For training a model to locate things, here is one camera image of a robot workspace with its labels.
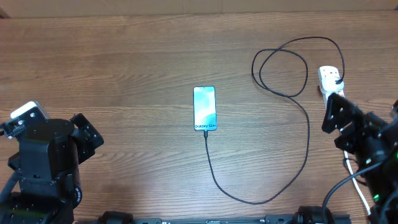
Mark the blue Galaxy smartphone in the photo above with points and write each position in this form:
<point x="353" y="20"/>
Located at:
<point x="204" y="108"/>

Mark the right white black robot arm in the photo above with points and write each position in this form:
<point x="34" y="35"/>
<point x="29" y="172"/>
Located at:
<point x="380" y="177"/>

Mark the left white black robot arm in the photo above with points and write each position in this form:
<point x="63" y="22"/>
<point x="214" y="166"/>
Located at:
<point x="45" y="185"/>

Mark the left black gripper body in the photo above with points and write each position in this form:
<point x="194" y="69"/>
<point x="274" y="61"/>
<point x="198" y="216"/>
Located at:
<point x="96" y="140"/>

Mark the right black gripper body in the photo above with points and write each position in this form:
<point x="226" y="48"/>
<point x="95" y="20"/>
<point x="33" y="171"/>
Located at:
<point x="359" y="135"/>

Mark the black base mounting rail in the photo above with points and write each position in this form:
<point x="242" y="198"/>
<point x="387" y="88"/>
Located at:
<point x="303" y="215"/>

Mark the white USB wall charger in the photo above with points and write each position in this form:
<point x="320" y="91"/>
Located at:
<point x="330" y="84"/>

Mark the white power strip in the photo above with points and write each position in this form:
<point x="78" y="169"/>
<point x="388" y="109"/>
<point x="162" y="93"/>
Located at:
<point x="328" y="76"/>

